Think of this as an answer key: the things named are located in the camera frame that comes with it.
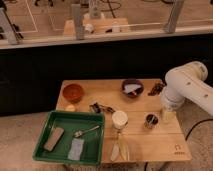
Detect wooden board in background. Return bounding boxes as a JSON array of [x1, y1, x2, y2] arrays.
[[63, 18, 130, 36]]

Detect dark grape bunch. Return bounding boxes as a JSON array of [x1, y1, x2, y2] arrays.
[[148, 83, 164, 96]]

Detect small dark metal can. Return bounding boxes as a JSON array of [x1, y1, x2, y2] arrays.
[[144, 114, 158, 129]]

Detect orange bowl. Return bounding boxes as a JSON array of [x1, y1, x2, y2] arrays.
[[62, 84, 84, 103]]

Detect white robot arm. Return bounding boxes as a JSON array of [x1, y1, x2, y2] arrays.
[[160, 61, 213, 116]]

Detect grey folded cloth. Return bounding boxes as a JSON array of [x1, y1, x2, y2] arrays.
[[68, 138, 84, 160]]

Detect dark purple bowl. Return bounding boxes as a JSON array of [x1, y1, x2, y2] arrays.
[[122, 79, 144, 98]]

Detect white cup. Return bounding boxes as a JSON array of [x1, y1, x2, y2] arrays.
[[112, 111, 128, 129]]

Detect black cable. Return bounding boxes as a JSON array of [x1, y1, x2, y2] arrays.
[[185, 118, 213, 141]]

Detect grey metal post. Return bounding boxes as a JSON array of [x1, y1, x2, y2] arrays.
[[71, 4, 84, 40]]

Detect black binder clip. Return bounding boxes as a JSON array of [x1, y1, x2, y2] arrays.
[[89, 103, 115, 113]]

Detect white cloth in bowl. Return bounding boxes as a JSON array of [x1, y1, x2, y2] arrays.
[[124, 84, 140, 93]]

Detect small yellow round fruit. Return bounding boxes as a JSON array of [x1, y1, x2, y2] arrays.
[[65, 104, 76, 112]]

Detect brown rectangular block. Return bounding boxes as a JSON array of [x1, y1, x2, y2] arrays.
[[44, 127, 64, 151]]

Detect metal spoon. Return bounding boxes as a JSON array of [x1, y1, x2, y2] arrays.
[[73, 125, 100, 138]]

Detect green plastic tray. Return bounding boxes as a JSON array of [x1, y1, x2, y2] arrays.
[[33, 111, 105, 166]]

